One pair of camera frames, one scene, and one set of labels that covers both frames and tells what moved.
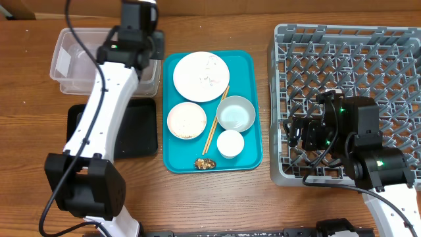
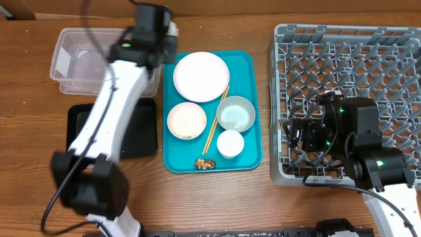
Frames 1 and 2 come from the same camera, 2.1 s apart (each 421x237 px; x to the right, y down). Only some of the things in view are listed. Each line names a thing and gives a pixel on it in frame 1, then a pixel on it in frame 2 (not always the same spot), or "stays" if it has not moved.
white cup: [230, 143] stays
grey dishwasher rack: [382, 60] stays
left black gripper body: [156, 41] -> [171, 47]
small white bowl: [187, 120] stays
